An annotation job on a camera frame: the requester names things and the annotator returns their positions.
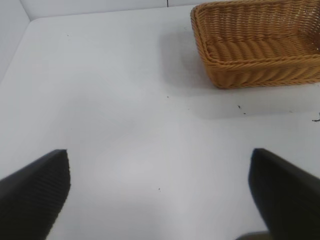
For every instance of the tan woven wicker basket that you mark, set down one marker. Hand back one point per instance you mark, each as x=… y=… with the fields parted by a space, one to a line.
x=250 y=50

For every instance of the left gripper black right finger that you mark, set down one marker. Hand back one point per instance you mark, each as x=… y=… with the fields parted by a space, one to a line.
x=287 y=197

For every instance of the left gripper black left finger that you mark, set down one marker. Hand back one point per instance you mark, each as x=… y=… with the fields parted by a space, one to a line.
x=32 y=195

